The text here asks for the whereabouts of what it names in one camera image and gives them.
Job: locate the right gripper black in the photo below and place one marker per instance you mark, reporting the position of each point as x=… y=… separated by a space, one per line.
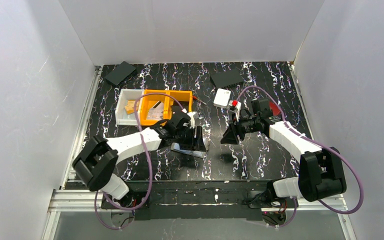
x=237 y=128

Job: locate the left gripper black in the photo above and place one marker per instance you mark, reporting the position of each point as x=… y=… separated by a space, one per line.
x=192 y=138

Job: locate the grey card holder blue inside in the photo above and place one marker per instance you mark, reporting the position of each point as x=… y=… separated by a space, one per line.
x=199 y=154

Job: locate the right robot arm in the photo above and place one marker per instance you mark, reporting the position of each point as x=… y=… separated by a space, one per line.
x=320 y=173

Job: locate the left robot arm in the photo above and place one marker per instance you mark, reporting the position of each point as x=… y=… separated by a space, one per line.
x=97 y=160

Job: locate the white card holder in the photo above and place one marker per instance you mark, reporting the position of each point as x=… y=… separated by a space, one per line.
x=222 y=98

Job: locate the silver cards in orange bin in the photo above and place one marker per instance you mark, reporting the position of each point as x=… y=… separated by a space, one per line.
x=156 y=112

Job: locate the red card holder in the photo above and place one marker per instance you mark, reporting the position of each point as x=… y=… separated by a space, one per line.
x=275 y=109

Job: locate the black card case far centre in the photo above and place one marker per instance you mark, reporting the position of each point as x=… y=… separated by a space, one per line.
x=227 y=79

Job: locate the black card case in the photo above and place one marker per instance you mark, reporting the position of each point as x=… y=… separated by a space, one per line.
x=120 y=73
x=227 y=79

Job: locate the tan cards in white bin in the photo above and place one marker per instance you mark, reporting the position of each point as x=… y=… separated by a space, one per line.
x=132 y=106

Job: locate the black card case far left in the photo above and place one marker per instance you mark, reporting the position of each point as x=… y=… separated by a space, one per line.
x=120 y=73

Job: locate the orange double bin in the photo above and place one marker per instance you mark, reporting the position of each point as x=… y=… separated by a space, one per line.
x=184 y=97

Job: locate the white plastic bin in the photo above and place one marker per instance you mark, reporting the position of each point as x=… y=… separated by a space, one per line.
x=122 y=116

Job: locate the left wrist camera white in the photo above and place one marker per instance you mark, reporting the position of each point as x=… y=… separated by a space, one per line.
x=191 y=119

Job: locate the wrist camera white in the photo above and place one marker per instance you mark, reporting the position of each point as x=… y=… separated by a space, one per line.
x=191 y=119
x=234 y=107

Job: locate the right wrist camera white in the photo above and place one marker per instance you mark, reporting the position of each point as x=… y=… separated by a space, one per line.
x=234 y=107

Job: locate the red handled small tool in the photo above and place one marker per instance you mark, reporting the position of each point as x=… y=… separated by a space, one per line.
x=199 y=100

